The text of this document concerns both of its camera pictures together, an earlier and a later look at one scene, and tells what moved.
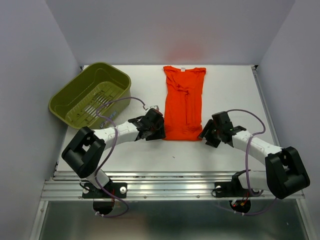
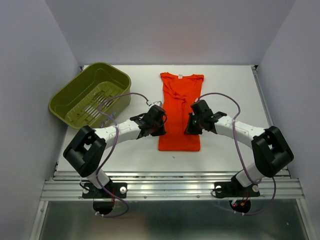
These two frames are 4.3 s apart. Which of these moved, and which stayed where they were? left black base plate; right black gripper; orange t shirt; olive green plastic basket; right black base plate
Moved: orange t shirt; right black gripper
Stayed: olive green plastic basket; left black base plate; right black base plate
